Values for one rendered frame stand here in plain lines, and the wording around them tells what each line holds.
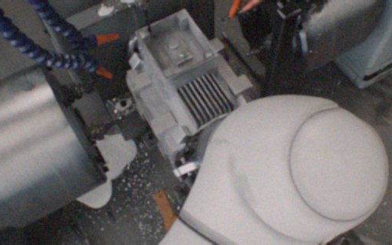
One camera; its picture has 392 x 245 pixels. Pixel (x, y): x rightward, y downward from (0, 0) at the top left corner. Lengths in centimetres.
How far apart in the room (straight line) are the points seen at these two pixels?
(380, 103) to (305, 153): 87
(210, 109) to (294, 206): 45
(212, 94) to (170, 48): 11
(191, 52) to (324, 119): 50
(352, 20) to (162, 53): 36
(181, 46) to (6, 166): 34
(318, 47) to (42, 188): 54
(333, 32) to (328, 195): 58
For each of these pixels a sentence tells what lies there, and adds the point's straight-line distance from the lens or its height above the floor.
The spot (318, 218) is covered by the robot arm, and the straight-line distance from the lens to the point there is 26.
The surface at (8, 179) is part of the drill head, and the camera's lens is 68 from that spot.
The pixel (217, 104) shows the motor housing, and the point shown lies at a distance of 70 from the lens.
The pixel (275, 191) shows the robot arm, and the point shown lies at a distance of 25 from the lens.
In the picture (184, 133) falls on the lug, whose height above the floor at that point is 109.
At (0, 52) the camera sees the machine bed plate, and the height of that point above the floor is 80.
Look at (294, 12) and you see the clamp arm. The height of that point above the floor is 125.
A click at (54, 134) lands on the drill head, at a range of 66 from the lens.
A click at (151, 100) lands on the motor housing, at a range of 74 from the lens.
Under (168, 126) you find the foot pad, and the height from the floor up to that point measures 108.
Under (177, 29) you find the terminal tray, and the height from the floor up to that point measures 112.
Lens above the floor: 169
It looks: 63 degrees down
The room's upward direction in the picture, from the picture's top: 5 degrees counter-clockwise
